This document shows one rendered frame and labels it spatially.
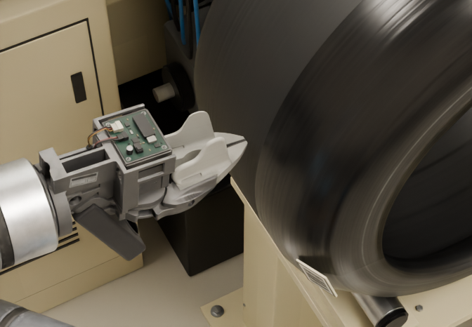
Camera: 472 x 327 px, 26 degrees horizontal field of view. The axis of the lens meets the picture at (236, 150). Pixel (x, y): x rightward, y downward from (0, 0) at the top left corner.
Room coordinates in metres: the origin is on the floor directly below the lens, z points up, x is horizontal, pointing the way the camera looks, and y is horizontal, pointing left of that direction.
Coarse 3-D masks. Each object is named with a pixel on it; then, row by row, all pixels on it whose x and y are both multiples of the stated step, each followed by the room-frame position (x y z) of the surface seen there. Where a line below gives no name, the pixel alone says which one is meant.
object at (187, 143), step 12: (192, 120) 0.61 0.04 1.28; (204, 120) 0.62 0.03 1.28; (180, 132) 0.60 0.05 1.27; (192, 132) 0.61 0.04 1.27; (204, 132) 0.61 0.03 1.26; (180, 144) 0.60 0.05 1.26; (192, 144) 0.61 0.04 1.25; (204, 144) 0.61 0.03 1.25; (228, 144) 0.61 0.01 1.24; (180, 156) 0.59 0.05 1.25; (192, 156) 0.60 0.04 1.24
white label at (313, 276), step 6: (300, 264) 0.55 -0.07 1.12; (306, 270) 0.55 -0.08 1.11; (312, 270) 0.54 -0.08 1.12; (306, 276) 0.56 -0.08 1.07; (312, 276) 0.55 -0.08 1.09; (318, 276) 0.54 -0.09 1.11; (324, 276) 0.53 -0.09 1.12; (318, 282) 0.54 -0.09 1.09; (324, 282) 0.53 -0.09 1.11; (324, 288) 0.54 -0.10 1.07; (330, 288) 0.53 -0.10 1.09
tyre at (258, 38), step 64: (256, 0) 0.71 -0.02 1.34; (320, 0) 0.67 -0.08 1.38; (384, 0) 0.65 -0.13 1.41; (448, 0) 0.63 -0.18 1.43; (256, 64) 0.67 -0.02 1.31; (320, 64) 0.62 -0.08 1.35; (384, 64) 0.60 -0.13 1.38; (448, 64) 0.59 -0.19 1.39; (256, 128) 0.62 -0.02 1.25; (320, 128) 0.58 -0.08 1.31; (384, 128) 0.56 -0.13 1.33; (448, 128) 0.58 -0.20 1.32; (256, 192) 0.60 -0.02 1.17; (320, 192) 0.55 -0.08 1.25; (384, 192) 0.55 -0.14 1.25; (448, 192) 0.78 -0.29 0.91; (320, 256) 0.54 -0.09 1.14; (384, 256) 0.58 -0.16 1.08; (448, 256) 0.63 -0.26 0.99
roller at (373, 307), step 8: (360, 296) 0.62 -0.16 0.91; (368, 296) 0.62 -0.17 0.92; (360, 304) 0.62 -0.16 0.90; (368, 304) 0.61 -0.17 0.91; (376, 304) 0.61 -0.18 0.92; (384, 304) 0.60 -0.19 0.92; (392, 304) 0.60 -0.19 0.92; (400, 304) 0.61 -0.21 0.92; (368, 312) 0.60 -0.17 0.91; (376, 312) 0.60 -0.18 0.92; (384, 312) 0.59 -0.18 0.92; (392, 312) 0.59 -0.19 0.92; (400, 312) 0.59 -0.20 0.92; (376, 320) 0.59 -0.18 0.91; (384, 320) 0.59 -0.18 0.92; (392, 320) 0.58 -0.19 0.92; (400, 320) 0.59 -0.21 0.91
